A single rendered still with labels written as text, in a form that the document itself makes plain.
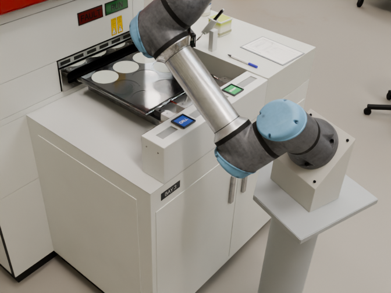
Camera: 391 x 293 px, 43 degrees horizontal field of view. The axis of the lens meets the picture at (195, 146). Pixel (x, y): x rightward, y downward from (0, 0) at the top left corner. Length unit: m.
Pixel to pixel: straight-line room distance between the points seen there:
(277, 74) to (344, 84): 2.06
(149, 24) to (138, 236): 0.72
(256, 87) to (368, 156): 1.55
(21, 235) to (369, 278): 1.56
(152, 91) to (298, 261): 0.78
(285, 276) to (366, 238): 0.97
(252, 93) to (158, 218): 0.54
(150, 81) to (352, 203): 0.85
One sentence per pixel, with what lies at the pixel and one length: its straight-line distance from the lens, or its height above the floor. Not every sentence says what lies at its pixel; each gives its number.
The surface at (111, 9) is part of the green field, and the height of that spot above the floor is 1.09.
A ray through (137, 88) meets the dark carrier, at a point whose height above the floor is 0.90.
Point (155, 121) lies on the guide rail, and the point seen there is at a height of 0.84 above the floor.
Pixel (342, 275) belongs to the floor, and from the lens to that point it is 2.46.
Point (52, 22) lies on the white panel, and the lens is 1.84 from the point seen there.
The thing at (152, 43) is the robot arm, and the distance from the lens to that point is 1.35.
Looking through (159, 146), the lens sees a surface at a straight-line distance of 1.45.
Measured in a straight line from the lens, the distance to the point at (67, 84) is 1.95.
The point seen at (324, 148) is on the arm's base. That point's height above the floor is 1.02.
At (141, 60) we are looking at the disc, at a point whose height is 0.90.
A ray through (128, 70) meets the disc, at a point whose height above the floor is 0.90.
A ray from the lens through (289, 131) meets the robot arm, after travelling 1.27.
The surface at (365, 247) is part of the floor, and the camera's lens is 2.62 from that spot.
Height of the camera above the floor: 1.84
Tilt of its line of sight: 37 degrees down
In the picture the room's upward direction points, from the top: 3 degrees clockwise
